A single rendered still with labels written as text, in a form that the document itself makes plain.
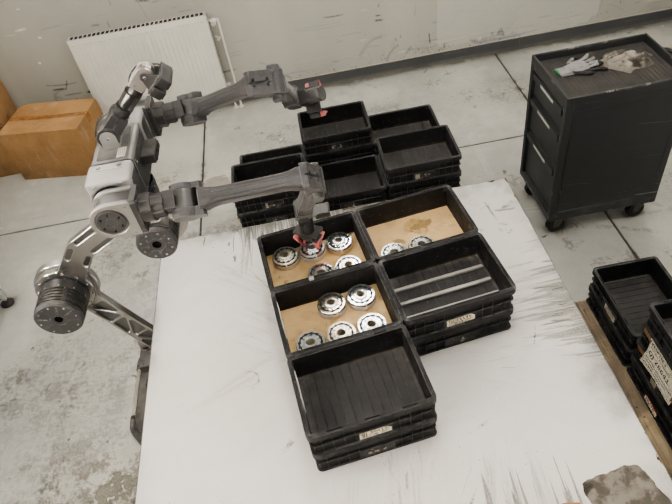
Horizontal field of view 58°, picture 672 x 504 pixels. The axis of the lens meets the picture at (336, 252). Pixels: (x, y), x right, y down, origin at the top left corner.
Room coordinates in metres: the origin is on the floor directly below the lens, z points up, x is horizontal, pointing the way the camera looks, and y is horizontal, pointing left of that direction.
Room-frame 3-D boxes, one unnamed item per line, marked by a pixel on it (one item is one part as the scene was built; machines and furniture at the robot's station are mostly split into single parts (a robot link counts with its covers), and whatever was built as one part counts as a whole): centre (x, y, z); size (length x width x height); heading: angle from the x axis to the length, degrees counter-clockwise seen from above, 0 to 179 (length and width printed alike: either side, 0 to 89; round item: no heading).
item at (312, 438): (1.03, 0.00, 0.92); 0.40 x 0.30 x 0.02; 97
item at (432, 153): (2.58, -0.53, 0.37); 0.40 x 0.30 x 0.45; 90
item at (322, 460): (1.03, 0.00, 0.76); 0.40 x 0.30 x 0.12; 97
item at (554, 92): (2.53, -1.48, 0.45); 0.60 x 0.45 x 0.90; 90
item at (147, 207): (1.38, 0.50, 1.45); 0.09 x 0.08 x 0.12; 0
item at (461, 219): (1.67, -0.32, 0.87); 0.40 x 0.30 x 0.11; 97
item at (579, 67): (2.61, -1.36, 0.88); 0.25 x 0.19 x 0.03; 90
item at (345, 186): (2.59, -0.13, 0.31); 0.40 x 0.30 x 0.34; 90
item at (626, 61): (2.58, -1.59, 0.88); 0.29 x 0.22 x 0.03; 90
